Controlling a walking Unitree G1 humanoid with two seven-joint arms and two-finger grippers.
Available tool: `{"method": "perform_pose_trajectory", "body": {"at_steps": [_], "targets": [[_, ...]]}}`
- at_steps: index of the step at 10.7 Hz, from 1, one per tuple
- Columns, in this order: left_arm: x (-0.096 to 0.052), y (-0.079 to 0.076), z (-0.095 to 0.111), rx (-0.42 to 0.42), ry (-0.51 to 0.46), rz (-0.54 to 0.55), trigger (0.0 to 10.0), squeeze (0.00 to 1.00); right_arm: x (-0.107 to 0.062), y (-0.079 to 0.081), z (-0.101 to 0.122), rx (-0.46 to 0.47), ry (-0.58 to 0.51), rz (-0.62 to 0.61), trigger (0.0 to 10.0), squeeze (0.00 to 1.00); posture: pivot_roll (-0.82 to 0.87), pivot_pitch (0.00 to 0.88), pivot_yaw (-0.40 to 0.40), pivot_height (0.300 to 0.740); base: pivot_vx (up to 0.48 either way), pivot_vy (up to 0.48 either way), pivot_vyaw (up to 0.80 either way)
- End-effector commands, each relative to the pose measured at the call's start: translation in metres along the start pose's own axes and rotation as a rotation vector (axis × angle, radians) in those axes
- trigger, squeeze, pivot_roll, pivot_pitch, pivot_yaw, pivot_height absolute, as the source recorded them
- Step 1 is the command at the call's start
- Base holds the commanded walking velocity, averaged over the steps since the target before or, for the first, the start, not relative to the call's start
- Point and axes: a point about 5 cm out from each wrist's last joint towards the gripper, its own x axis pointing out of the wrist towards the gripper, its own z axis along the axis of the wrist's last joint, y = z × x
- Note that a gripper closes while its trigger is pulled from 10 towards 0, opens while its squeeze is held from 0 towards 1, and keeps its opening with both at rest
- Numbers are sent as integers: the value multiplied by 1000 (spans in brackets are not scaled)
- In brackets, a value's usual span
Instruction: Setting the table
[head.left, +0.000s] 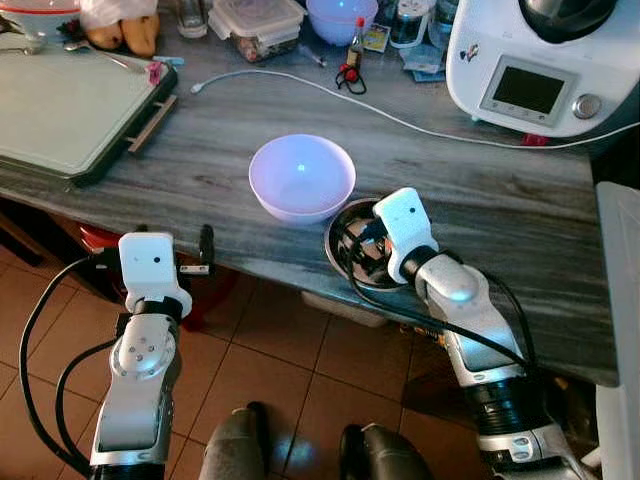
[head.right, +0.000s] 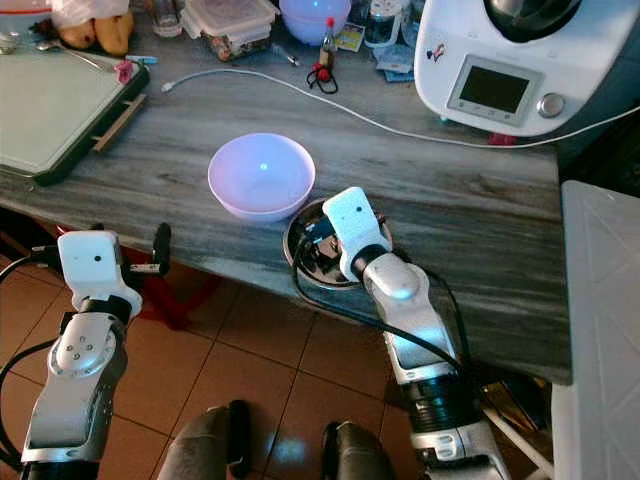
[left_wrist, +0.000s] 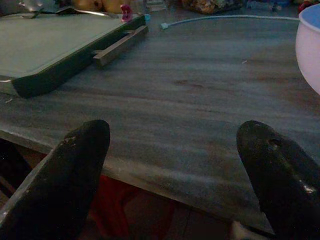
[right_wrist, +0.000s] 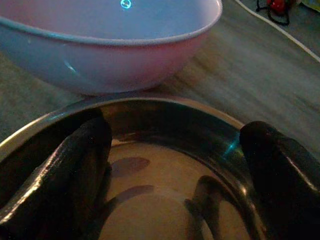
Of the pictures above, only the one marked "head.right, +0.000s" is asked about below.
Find metal spoon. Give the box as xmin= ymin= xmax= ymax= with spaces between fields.
xmin=35 ymin=40 xmax=121 ymax=71

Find white plastic bag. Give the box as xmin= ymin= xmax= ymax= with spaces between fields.
xmin=50 ymin=0 xmax=131 ymax=28

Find long white cable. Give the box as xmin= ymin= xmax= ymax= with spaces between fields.
xmin=161 ymin=68 xmax=640 ymax=150

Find brown bread roll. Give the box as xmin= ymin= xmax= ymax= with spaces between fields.
xmin=95 ymin=13 xmax=134 ymax=57
xmin=57 ymin=20 xmax=96 ymax=51

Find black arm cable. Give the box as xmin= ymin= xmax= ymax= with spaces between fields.
xmin=292 ymin=215 xmax=473 ymax=386
xmin=0 ymin=252 xmax=63 ymax=471

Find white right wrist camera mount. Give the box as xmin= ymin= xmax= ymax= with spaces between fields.
xmin=323 ymin=186 xmax=392 ymax=282

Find grey right robot leg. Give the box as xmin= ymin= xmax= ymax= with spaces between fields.
xmin=321 ymin=420 xmax=398 ymax=480

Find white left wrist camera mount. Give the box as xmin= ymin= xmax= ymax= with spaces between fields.
xmin=57 ymin=230 xmax=144 ymax=319

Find white kitchen machine with display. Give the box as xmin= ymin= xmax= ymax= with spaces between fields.
xmin=414 ymin=0 xmax=640 ymax=139

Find clear drinking glass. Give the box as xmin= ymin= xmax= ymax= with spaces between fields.
xmin=150 ymin=0 xmax=184 ymax=37

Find pale green board black frame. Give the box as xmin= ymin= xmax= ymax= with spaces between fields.
xmin=0 ymin=50 xmax=151 ymax=188

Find glass bowl with red rim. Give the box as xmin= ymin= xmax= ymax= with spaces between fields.
xmin=0 ymin=0 xmax=53 ymax=53

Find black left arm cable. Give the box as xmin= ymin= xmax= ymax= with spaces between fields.
xmin=0 ymin=252 xmax=63 ymax=471

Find purple plastic bowl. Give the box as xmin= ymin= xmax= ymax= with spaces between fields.
xmin=278 ymin=0 xmax=352 ymax=47

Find lavender plastic bowl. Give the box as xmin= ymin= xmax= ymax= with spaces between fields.
xmin=208 ymin=132 xmax=317 ymax=222

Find grey left robot leg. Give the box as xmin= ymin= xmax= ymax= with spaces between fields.
xmin=156 ymin=399 xmax=253 ymax=480

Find clear plastic food container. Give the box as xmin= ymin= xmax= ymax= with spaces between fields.
xmin=182 ymin=0 xmax=278 ymax=62

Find small yellow card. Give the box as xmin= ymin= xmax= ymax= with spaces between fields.
xmin=335 ymin=25 xmax=365 ymax=53

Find white cabinet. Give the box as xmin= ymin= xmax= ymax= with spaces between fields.
xmin=549 ymin=179 xmax=640 ymax=480

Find small metal bowl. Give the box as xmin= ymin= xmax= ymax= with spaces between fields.
xmin=282 ymin=197 xmax=366 ymax=292

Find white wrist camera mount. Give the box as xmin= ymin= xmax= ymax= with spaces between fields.
xmin=323 ymin=186 xmax=392 ymax=282
xmin=57 ymin=230 xmax=144 ymax=319

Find grey robot leg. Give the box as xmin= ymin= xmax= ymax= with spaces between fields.
xmin=156 ymin=399 xmax=253 ymax=480
xmin=321 ymin=420 xmax=398 ymax=480

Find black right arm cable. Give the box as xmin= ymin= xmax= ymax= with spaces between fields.
xmin=292 ymin=215 xmax=473 ymax=386

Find black looped cord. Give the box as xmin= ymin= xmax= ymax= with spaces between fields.
xmin=305 ymin=63 xmax=340 ymax=95

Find small bottle with red cap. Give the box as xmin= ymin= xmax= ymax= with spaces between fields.
xmin=317 ymin=16 xmax=337 ymax=75

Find blue printed packet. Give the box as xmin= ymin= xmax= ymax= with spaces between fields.
xmin=374 ymin=44 xmax=418 ymax=81

